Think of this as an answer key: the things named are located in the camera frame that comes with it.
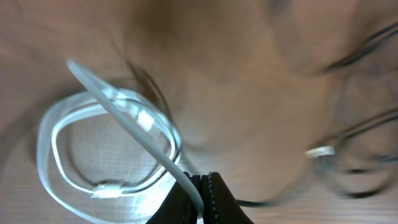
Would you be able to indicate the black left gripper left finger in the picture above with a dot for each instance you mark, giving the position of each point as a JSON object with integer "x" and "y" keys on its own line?
{"x": 177, "y": 208}

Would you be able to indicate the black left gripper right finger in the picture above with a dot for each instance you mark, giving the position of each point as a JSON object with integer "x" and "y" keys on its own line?
{"x": 220, "y": 206}

